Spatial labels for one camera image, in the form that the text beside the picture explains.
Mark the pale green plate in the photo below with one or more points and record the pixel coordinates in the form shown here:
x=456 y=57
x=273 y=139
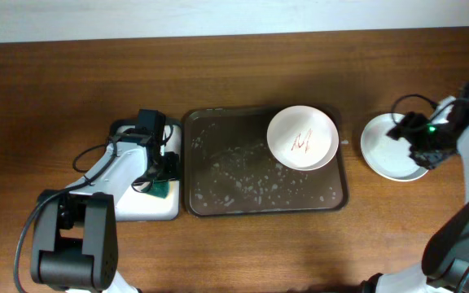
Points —
x=387 y=157

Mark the pinkish white plate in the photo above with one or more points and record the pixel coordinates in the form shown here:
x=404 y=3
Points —
x=302 y=138

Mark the large brown tray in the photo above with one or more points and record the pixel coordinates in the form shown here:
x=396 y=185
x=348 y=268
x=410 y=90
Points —
x=230 y=171

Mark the green yellow sponge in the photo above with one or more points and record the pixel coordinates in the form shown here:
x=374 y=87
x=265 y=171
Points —
x=158 y=189

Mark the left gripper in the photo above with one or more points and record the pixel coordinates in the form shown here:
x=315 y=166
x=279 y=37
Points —
x=172 y=163

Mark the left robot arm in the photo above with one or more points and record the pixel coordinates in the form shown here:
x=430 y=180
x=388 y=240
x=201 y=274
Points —
x=75 y=243

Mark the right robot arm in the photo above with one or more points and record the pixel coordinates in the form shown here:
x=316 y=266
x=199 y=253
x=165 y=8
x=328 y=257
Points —
x=445 y=263

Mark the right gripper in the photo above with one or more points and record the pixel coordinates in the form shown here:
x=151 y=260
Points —
x=409 y=129

